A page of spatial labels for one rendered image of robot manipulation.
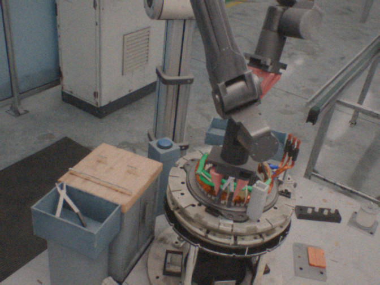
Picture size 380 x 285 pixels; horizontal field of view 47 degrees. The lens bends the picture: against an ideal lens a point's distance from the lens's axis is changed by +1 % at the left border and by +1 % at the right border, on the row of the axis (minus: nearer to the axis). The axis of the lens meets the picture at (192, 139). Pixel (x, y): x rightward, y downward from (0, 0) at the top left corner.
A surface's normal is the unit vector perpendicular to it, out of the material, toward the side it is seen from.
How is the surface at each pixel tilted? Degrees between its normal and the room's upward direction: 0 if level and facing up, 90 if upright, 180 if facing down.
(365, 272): 0
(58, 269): 90
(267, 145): 88
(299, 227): 0
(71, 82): 88
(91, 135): 0
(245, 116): 22
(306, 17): 77
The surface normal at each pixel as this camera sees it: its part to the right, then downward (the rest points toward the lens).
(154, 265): 0.11, -0.84
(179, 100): 0.33, 0.54
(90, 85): -0.67, 0.33
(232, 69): 0.26, 0.35
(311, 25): 0.49, 0.31
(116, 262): -0.38, 0.46
